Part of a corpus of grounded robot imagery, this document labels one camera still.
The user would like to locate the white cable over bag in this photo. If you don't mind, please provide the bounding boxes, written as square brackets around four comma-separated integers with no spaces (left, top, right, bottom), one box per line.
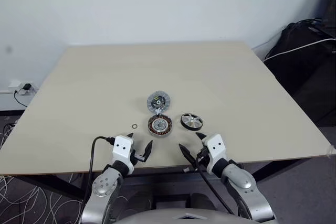
[264,37,336,60]

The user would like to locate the black spoked rotor ring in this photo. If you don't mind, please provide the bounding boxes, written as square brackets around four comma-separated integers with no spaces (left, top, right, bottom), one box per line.
[180,112,205,131]

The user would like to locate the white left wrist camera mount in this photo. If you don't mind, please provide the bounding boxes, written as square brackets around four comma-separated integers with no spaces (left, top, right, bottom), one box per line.
[112,135,137,169]

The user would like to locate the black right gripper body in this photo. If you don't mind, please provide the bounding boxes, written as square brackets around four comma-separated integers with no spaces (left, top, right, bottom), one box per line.
[195,146,211,168]

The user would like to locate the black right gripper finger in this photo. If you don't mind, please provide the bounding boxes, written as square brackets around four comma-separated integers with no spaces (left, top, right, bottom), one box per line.
[195,132,209,146]
[178,143,196,167]

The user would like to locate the black adapter cable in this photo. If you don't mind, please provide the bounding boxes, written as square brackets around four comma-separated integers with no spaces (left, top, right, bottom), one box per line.
[13,89,29,109]

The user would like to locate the white wall power strip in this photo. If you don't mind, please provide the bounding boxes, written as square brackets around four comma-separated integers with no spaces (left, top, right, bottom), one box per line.
[0,79,37,95]

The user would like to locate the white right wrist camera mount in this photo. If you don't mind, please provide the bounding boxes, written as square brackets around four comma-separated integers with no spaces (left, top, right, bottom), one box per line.
[203,134,228,167]

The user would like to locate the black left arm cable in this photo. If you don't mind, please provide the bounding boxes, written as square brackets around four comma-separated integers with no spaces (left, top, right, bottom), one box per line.
[83,136,117,205]

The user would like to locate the silver motor cover with circuit board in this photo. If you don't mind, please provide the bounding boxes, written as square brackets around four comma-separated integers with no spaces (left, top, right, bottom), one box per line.
[145,91,173,115]

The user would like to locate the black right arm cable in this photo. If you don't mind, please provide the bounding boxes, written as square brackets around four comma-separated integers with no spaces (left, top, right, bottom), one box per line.
[193,154,235,216]

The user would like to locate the black cables on bag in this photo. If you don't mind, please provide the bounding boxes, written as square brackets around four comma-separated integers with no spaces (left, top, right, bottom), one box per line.
[288,17,325,30]

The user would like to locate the motor stator with copper windings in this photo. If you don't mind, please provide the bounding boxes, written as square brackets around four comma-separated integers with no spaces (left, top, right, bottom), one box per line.
[146,113,173,138]

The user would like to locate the grey robot torso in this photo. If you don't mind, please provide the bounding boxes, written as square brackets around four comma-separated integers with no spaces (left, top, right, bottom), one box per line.
[114,207,254,224]

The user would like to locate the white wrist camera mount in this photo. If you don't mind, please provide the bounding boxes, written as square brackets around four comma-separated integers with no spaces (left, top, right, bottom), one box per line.
[112,135,137,169]
[203,134,228,167]

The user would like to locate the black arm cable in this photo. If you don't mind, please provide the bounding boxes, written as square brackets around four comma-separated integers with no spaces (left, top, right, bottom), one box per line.
[83,136,117,205]
[193,154,235,216]

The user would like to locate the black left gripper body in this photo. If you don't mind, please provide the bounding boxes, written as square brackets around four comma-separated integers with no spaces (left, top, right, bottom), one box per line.
[130,149,148,167]

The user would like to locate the black laptop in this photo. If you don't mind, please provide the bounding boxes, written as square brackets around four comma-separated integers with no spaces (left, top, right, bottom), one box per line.
[322,0,336,29]

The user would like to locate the black bag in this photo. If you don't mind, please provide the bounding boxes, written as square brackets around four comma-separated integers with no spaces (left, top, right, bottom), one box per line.
[263,21,336,126]

